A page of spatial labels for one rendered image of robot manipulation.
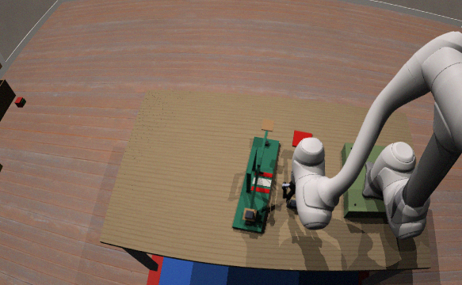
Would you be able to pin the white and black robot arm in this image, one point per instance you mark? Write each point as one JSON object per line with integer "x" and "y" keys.
{"x": 436, "y": 67}

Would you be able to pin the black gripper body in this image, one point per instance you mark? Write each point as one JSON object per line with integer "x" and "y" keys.
{"x": 292, "y": 186}

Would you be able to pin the red flat square plate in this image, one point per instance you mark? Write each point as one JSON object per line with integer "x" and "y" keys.
{"x": 299, "y": 135}

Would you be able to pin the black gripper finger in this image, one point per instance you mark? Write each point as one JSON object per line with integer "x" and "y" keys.
{"x": 285, "y": 195}

